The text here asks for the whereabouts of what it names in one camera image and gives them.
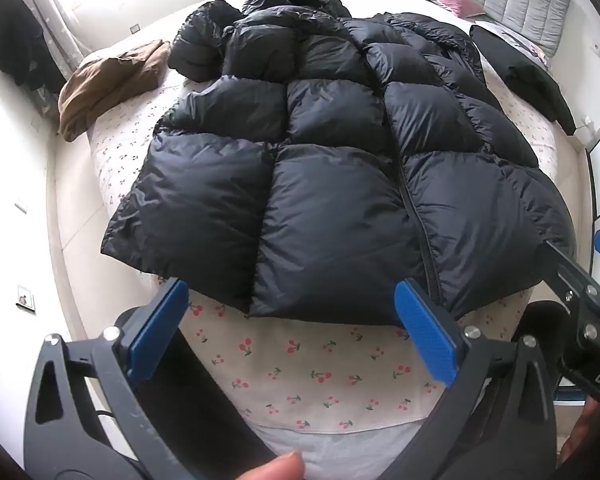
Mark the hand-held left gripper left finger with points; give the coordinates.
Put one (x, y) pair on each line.
(166, 320)

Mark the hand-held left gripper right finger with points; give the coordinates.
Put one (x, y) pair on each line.
(425, 335)

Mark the black puffer jacket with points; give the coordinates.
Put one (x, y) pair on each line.
(330, 185)

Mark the dark hanging clothes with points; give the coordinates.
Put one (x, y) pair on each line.
(22, 45)

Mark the person's right hand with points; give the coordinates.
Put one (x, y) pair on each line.
(580, 435)

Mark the person's left hand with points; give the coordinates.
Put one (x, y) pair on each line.
(275, 467)

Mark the black folded garment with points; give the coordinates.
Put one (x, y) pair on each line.
(525, 75)

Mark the brown garment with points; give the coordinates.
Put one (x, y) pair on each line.
(110, 85)

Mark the white patterned curtain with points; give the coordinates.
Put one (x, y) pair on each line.
(55, 15)

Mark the silver wall plate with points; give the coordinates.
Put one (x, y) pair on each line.
(25, 299)

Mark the white wall switch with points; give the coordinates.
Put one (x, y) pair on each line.
(20, 207)

